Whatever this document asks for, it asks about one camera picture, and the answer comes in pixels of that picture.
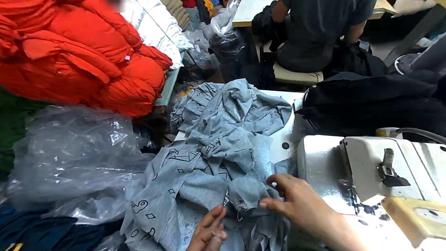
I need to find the white quilted garment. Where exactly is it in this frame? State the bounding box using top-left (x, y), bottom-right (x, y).
top-left (119, 0), bottom-right (194, 70)

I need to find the beige quilted garment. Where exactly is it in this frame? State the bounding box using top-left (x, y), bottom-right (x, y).
top-left (160, 0), bottom-right (191, 31)

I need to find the white sewing machine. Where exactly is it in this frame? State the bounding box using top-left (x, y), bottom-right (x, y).
top-left (297, 135), bottom-right (446, 251)

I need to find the grey cable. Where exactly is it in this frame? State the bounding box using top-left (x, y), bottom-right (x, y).
top-left (395, 128), bottom-right (446, 145)

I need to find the cushioned stool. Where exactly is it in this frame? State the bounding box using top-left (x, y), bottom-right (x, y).
top-left (273, 62), bottom-right (324, 86)

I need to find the person's right forearm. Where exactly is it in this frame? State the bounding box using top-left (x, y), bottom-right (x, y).
top-left (322, 211), bottom-right (371, 251)

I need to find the crumpled translucent plastic bag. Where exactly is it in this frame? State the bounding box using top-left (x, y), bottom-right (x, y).
top-left (183, 29), bottom-right (220, 71)

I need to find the pile of black fabric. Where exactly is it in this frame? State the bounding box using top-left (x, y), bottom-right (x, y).
top-left (294, 70), bottom-right (446, 138)

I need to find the large clear plastic bag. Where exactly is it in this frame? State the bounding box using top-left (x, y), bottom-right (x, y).
top-left (6, 105), bottom-right (157, 225)

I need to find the dark navy garment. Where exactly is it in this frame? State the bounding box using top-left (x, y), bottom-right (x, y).
top-left (0, 200), bottom-right (124, 251)

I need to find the white wooden-edged table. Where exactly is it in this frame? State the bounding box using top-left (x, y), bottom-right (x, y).
top-left (232, 0), bottom-right (276, 28)

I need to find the clear bag with dark contents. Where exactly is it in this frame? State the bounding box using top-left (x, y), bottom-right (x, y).
top-left (208, 0), bottom-right (249, 83)

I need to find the pale green table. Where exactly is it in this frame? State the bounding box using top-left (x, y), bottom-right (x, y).
top-left (153, 50), bottom-right (185, 116)

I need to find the pile of red puffy garments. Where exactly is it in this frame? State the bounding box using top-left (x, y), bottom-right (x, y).
top-left (0, 0), bottom-right (173, 118)

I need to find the person's right hand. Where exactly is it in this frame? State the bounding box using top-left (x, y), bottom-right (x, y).
top-left (259, 173), bottom-right (346, 241)

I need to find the green fabric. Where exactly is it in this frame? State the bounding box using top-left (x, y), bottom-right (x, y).
top-left (0, 85), bottom-right (49, 173)

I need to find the black bundled garment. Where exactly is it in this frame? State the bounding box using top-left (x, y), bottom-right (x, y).
top-left (323, 39), bottom-right (388, 78)

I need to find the cream plastic machine part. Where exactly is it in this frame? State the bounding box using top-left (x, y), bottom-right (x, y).
top-left (380, 195), bottom-right (446, 250)

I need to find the pile of grey printed fabric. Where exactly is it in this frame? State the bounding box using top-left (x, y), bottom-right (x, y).
top-left (120, 78), bottom-right (293, 251)

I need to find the person's left hand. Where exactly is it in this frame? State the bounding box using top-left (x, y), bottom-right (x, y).
top-left (186, 205), bottom-right (228, 251)

